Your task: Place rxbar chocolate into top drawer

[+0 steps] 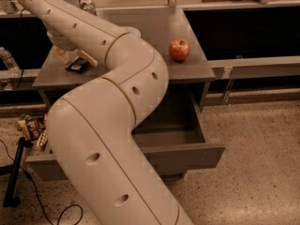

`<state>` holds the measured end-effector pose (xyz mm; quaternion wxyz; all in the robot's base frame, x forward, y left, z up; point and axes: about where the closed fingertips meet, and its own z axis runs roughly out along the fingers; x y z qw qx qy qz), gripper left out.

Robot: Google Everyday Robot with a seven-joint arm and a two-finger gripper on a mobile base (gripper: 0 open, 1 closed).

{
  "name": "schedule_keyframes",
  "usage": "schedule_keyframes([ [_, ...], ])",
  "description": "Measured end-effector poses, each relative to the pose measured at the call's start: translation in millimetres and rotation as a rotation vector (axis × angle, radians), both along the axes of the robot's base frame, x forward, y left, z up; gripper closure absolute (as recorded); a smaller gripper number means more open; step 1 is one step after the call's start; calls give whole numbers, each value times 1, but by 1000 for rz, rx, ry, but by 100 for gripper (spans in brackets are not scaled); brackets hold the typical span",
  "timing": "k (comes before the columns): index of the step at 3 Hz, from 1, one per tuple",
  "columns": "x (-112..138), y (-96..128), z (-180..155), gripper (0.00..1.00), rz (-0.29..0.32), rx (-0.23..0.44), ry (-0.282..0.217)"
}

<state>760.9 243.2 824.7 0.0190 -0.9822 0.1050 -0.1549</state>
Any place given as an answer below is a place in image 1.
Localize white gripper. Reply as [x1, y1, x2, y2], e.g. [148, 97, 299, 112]
[47, 31, 98, 68]

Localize black rxbar chocolate bar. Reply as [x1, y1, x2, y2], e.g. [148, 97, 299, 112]
[66, 57, 89, 73]

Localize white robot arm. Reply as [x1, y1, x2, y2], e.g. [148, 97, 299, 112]
[18, 0, 193, 225]

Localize open grey top drawer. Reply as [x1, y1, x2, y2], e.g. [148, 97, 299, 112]
[25, 87, 226, 183]

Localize grey drawer cabinet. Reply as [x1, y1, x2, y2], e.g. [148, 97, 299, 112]
[32, 7, 217, 186]

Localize green soda can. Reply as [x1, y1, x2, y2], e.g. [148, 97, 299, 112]
[80, 0, 97, 15]

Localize white bowl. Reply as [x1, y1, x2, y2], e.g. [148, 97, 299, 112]
[123, 26, 142, 38]

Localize clear plastic water bottle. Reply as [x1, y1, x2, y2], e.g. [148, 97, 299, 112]
[0, 47, 21, 76]

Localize snack bags on floor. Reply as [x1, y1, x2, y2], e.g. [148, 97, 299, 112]
[17, 114, 48, 150]

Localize red apple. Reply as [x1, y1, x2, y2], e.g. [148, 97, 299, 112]
[169, 38, 190, 62]

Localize black hanging cable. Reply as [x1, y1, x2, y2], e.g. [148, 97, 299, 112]
[12, 7, 34, 91]

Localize black floor cable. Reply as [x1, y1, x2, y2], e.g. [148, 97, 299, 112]
[0, 139, 84, 225]

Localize grey metal rail frame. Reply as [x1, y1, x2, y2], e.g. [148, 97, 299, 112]
[0, 0, 300, 106]

